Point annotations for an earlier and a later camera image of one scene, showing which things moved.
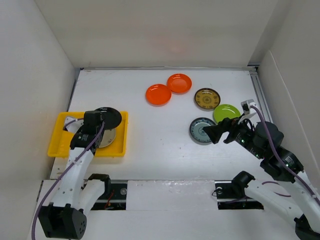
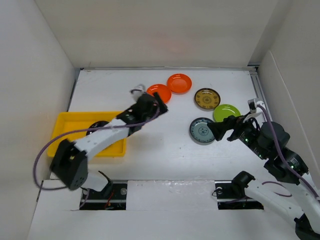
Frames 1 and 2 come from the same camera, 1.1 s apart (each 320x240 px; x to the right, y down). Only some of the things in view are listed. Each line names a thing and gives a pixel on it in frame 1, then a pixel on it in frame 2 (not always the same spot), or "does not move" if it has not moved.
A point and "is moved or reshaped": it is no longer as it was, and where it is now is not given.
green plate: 224,111 does not move
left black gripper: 80,130 → 155,108
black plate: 111,117 is moved or reshaped
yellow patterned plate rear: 207,99 does not move
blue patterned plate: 196,129 does not move
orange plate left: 158,95 does not move
